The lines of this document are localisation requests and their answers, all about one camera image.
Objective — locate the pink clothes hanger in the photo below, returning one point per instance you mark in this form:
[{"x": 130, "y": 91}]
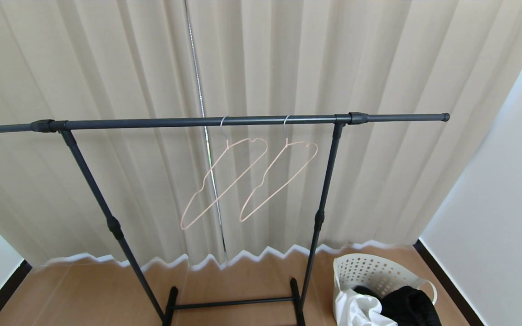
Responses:
[
  {"x": 302, "y": 143},
  {"x": 243, "y": 141}
]

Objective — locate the black shorts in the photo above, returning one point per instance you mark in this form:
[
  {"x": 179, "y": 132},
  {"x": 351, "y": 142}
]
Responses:
[{"x": 410, "y": 308}]

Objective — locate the black clothes rack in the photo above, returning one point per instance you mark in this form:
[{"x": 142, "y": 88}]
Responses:
[{"x": 152, "y": 122}]

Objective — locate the white laundry basket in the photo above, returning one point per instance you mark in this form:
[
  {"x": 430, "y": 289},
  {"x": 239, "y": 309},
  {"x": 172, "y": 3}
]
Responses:
[{"x": 369, "y": 271}]

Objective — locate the white garment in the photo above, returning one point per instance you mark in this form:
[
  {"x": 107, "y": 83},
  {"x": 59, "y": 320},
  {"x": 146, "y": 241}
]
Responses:
[{"x": 356, "y": 312}]

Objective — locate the beige curtain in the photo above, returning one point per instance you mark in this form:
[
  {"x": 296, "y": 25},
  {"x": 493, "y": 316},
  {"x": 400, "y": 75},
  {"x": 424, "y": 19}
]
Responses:
[{"x": 84, "y": 59}]

